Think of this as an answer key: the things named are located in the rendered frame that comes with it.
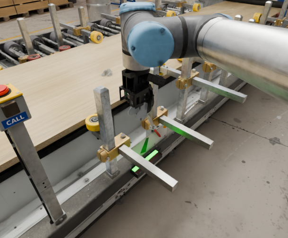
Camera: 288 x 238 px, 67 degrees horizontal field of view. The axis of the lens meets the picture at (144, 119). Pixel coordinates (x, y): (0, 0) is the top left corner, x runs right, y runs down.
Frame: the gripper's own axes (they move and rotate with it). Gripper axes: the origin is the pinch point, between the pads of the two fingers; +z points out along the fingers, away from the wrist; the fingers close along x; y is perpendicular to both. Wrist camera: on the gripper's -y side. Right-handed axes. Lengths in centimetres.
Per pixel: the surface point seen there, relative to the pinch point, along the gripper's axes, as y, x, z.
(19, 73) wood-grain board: 9, -87, 9
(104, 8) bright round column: -250, -331, 43
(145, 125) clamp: -9.7, -7.6, 14.3
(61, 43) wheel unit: -34, -115, 8
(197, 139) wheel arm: -16.7, 14.8, 13.2
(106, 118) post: 11.3, -6.1, -2.3
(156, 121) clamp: -14.5, -5.3, 13.4
